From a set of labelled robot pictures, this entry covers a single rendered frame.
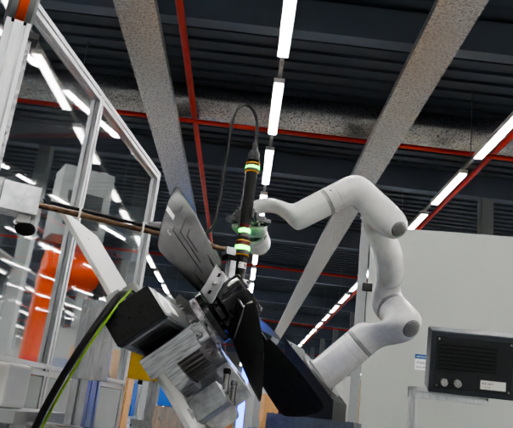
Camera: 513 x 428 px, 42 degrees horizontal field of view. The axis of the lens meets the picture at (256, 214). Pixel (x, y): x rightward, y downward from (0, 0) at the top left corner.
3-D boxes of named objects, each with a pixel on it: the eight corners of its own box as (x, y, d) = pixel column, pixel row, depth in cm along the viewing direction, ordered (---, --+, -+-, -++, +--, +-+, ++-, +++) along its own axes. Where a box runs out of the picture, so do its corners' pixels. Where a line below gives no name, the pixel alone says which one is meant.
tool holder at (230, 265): (225, 278, 181) (230, 244, 184) (215, 282, 187) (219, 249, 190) (254, 285, 185) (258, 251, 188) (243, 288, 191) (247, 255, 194)
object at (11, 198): (-9, 208, 157) (-1, 174, 159) (-12, 214, 163) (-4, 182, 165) (36, 218, 161) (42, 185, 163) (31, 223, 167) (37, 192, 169)
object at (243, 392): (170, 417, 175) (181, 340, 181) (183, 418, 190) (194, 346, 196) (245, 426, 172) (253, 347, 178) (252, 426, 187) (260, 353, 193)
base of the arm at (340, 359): (305, 355, 254) (342, 323, 254) (338, 395, 249) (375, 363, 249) (300, 357, 236) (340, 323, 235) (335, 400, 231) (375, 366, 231)
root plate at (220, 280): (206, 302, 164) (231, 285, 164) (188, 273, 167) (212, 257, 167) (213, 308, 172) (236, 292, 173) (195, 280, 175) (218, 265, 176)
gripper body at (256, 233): (267, 244, 206) (263, 233, 196) (235, 240, 208) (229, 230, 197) (270, 221, 209) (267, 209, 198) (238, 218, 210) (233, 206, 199)
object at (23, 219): (14, 232, 159) (18, 212, 161) (11, 234, 163) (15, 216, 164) (35, 236, 161) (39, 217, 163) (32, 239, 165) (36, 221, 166)
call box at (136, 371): (126, 382, 213) (132, 349, 216) (135, 384, 223) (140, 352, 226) (174, 387, 211) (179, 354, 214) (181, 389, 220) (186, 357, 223)
